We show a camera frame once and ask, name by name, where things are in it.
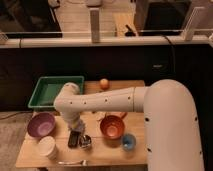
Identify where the white railing bar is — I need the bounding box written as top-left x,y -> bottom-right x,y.
0,35 -> 213,49

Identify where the purple bowl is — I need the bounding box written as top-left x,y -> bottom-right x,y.
27,112 -> 56,138

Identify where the black remote control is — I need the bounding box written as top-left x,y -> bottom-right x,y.
68,131 -> 80,148

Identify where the white cup stack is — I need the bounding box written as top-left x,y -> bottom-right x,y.
38,136 -> 57,160

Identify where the small blue bowl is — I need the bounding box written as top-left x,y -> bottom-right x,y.
121,134 -> 136,151

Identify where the grey-blue towel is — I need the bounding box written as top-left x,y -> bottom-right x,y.
68,119 -> 85,133

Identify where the green plastic tray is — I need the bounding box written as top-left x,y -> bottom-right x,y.
28,76 -> 84,111

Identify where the orange fruit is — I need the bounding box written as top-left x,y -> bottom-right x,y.
99,79 -> 110,90

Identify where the small metal cup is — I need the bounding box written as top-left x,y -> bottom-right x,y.
79,135 -> 92,149

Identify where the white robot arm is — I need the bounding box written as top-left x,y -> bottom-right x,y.
53,79 -> 205,171

